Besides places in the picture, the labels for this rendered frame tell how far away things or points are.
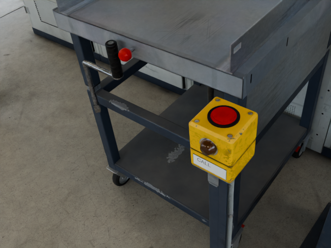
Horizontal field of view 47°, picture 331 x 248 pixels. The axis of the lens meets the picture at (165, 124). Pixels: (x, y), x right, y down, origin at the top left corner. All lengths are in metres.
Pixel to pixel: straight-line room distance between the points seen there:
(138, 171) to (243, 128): 0.95
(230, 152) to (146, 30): 0.50
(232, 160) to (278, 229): 0.98
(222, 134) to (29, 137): 1.57
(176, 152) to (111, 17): 0.67
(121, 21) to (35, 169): 1.02
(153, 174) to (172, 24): 0.66
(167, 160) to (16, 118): 0.99
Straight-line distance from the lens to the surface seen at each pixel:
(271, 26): 0.92
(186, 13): 1.04
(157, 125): 1.12
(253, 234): 1.51
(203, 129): 0.57
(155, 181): 1.44
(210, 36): 0.93
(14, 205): 1.77
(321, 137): 1.75
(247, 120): 0.58
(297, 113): 1.72
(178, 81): 1.99
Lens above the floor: 1.29
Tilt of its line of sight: 43 degrees down
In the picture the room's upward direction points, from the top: 7 degrees counter-clockwise
